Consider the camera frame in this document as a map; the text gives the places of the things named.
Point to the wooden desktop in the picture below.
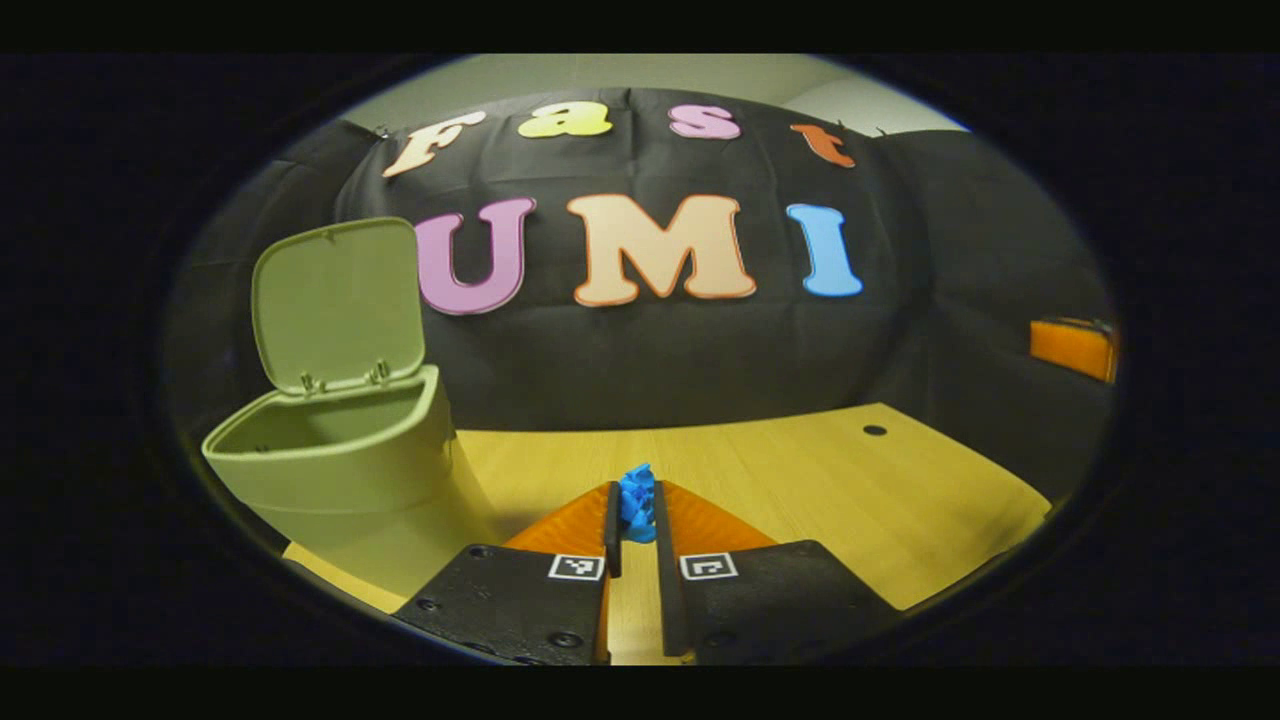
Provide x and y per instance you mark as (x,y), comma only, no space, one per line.
(850,500)

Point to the blue paper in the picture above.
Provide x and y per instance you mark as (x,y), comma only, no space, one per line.
(637,505)

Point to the green desktop garbage bin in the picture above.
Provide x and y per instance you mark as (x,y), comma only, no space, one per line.
(340,450)

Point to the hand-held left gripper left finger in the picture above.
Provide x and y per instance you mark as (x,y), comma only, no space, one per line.
(612,530)

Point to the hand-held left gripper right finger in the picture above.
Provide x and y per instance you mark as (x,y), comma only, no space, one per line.
(672,610)

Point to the black backdrop cloth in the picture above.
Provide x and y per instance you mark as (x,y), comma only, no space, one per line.
(650,360)

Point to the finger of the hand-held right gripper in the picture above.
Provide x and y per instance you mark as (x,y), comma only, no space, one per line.
(1070,348)

